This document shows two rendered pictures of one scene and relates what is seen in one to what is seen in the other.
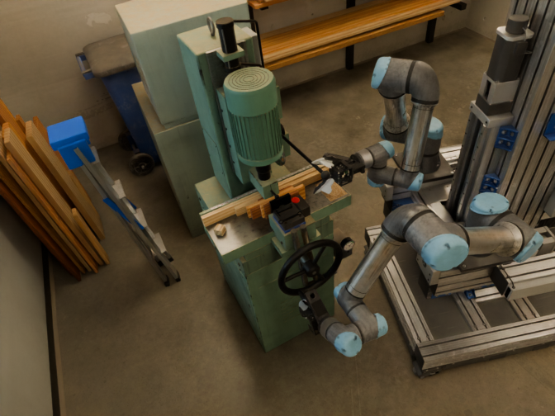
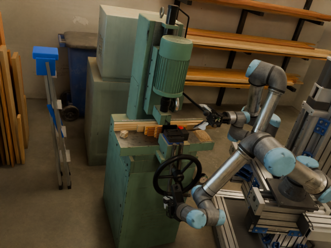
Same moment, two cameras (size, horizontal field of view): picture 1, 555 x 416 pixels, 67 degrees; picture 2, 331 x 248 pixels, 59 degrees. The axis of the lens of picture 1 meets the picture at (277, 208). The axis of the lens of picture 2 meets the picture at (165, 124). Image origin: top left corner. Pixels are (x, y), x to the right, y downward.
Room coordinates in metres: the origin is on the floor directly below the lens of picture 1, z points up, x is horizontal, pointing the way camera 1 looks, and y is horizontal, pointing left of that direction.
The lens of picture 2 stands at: (-0.31, 0.11, 1.81)
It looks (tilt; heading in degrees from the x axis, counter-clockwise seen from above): 28 degrees down; 356
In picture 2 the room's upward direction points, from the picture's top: 11 degrees clockwise
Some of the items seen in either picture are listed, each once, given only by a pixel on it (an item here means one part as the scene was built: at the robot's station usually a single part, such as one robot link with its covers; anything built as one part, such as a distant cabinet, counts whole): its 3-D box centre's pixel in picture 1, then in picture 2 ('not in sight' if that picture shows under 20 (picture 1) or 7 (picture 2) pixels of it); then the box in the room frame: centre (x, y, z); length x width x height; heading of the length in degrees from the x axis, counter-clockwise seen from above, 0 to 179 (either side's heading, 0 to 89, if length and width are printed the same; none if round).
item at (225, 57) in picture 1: (228, 44); (170, 20); (1.42, 0.09, 1.54); 0.08 x 0.08 x 0.17; 22
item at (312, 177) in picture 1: (293, 186); (179, 126); (1.34, -0.08, 0.92); 0.55 x 0.02 x 0.04; 112
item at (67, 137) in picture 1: (124, 213); (54, 123); (1.69, 0.83, 0.58); 0.27 x 0.25 x 1.16; 111
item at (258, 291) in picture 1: (269, 259); (142, 184); (1.40, 0.08, 0.36); 0.58 x 0.45 x 0.71; 22
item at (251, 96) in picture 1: (254, 118); (172, 67); (1.29, 0.03, 1.32); 0.18 x 0.18 x 0.31
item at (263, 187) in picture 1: (264, 182); (161, 115); (1.31, 0.04, 0.99); 0.14 x 0.07 x 0.09; 22
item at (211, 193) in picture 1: (260, 207); (150, 139); (1.41, 0.08, 0.76); 0.57 x 0.45 x 0.09; 22
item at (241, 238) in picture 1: (283, 219); (166, 143); (1.20, -0.02, 0.87); 0.61 x 0.30 x 0.06; 112
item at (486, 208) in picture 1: (488, 213); (304, 169); (0.98, -0.75, 0.98); 0.13 x 0.12 x 0.14; 19
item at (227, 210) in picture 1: (268, 193); (161, 125); (1.31, 0.03, 0.93); 0.60 x 0.02 x 0.05; 112
